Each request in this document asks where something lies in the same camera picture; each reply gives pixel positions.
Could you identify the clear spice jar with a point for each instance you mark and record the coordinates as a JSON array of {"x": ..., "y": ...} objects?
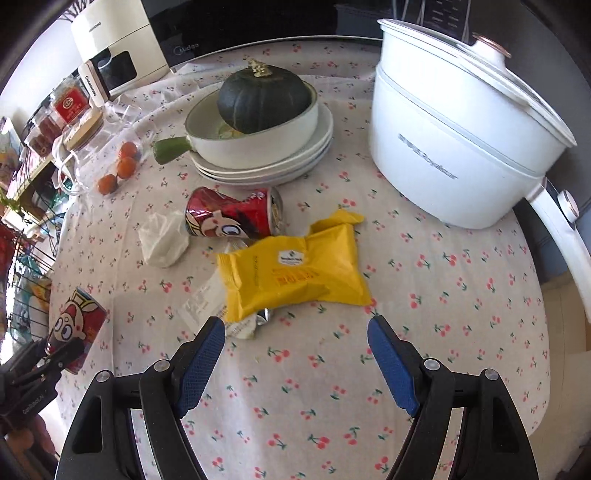
[{"x": 44, "y": 131}]

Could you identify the dark green kabocha squash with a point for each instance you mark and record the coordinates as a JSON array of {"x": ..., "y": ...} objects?
[{"x": 263, "y": 99}]

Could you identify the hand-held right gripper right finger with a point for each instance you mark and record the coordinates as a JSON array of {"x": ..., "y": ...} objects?
[{"x": 392, "y": 364}]

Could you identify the red cartoon drink can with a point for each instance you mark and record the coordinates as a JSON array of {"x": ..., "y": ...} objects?
[
  {"x": 76, "y": 323},
  {"x": 226, "y": 214}
]

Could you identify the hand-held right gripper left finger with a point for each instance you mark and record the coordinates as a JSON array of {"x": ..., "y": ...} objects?
[{"x": 203, "y": 364}]

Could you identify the glass jar with wooden lid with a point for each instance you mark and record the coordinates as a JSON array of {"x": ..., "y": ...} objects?
[{"x": 87, "y": 147}]

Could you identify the clear plastic wrapper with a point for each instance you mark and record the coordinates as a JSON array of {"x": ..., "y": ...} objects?
[{"x": 205, "y": 302}]

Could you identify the black microwave oven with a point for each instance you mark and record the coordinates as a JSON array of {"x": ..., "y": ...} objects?
[{"x": 277, "y": 23}]

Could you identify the cherry print tablecloth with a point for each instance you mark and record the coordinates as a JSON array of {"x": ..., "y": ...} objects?
[{"x": 300, "y": 406}]

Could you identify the red label jar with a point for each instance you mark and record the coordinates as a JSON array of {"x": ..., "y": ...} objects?
[{"x": 69, "y": 105}]

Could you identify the cream air fryer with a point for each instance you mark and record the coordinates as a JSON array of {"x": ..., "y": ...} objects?
[{"x": 124, "y": 37}]

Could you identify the yellow snack packet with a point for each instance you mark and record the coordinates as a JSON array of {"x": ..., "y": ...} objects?
[{"x": 295, "y": 272}]

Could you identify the green plant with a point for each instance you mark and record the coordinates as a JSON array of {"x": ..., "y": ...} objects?
[{"x": 10, "y": 203}]

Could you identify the white plate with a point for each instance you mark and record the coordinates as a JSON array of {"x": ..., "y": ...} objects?
[
  {"x": 323, "y": 134},
  {"x": 318, "y": 154},
  {"x": 295, "y": 175}
]

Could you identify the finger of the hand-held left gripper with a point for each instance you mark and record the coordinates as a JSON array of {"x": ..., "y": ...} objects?
[
  {"x": 60, "y": 367},
  {"x": 39, "y": 353}
]

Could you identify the person's left hand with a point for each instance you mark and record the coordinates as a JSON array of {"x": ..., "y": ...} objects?
[{"x": 25, "y": 441}]

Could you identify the tangerine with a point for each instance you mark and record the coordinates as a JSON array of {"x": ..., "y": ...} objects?
[
  {"x": 125, "y": 167},
  {"x": 129, "y": 150},
  {"x": 107, "y": 183}
]

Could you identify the white electric cooking pot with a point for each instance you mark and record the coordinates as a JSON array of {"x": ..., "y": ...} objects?
[{"x": 438, "y": 138}]

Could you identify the white crumpled tissue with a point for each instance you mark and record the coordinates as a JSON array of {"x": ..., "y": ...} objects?
[{"x": 161, "y": 240}]

